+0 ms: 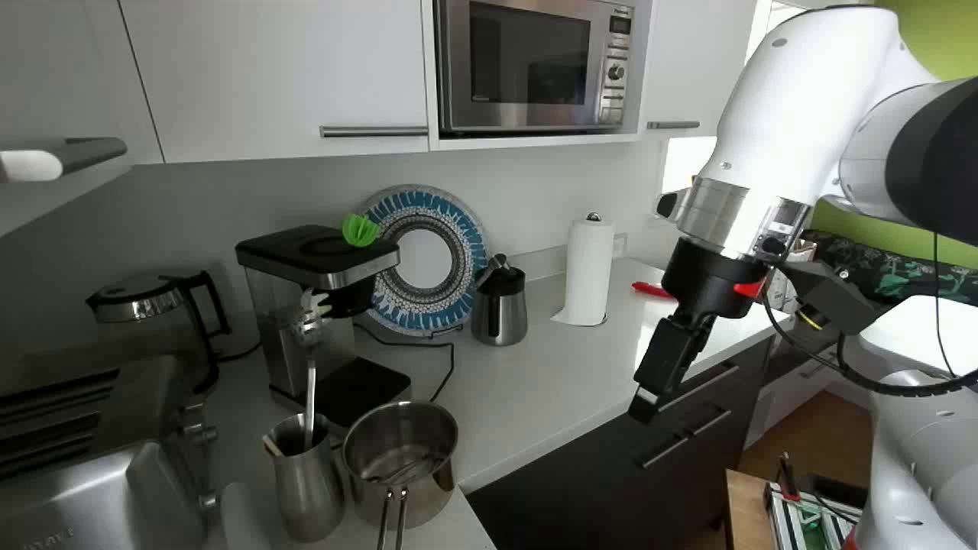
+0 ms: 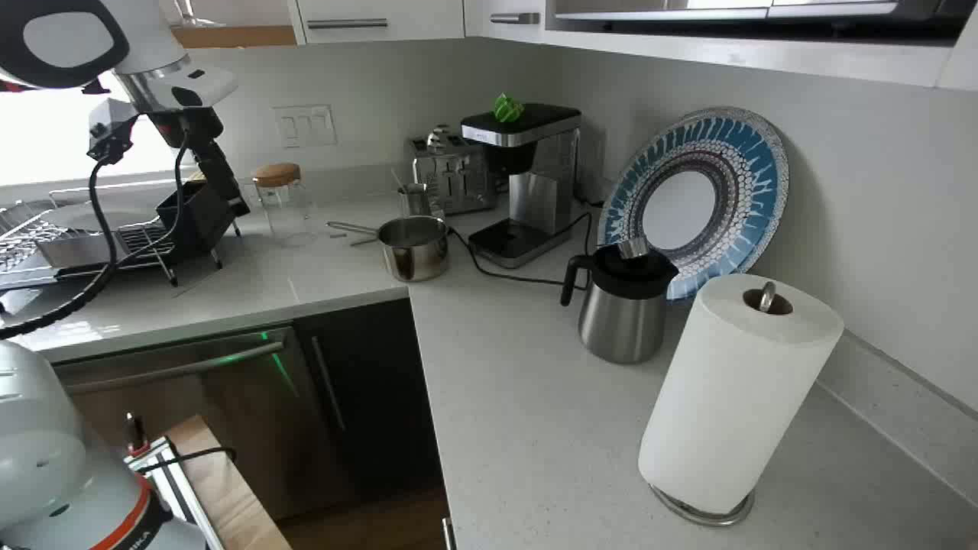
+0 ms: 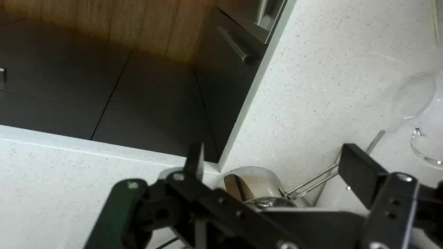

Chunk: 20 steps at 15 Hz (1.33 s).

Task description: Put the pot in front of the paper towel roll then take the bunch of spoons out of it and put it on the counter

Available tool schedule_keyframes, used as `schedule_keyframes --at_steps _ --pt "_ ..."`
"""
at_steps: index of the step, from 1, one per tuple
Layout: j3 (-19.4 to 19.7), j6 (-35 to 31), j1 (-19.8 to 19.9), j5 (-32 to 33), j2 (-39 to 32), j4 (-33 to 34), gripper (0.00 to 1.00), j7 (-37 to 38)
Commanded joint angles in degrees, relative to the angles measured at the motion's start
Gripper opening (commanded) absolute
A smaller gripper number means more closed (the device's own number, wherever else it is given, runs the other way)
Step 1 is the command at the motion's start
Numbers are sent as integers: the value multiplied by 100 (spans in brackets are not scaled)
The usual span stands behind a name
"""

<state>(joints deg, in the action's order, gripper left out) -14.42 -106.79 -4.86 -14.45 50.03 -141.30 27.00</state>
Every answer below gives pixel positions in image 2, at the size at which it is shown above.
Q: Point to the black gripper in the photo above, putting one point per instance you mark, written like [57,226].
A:
[210,203]

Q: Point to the small steel pot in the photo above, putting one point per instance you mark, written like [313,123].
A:
[416,250]

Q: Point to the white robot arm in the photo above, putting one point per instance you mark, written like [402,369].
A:
[60,484]

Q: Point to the white paper towel roll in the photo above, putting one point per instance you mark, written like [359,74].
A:
[738,376]

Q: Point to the glass jar wooden lid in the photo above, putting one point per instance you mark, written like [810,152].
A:
[279,192]

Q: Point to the dish drying rack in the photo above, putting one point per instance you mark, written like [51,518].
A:
[52,240]

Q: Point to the dark lower cabinet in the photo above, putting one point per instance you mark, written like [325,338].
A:
[314,414]

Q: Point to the silver toaster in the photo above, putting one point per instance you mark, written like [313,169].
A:
[447,177]

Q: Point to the green object on coffee maker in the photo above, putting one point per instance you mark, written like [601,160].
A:
[505,107]

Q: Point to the black steel coffee maker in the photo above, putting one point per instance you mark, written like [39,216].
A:
[535,160]

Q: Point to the steel coffee carafe black lid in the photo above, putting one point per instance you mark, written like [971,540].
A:
[621,317]

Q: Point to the blue white decorative plate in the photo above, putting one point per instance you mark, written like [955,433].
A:
[706,195]

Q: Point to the white upper cabinet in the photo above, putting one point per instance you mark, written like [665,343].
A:
[926,44]

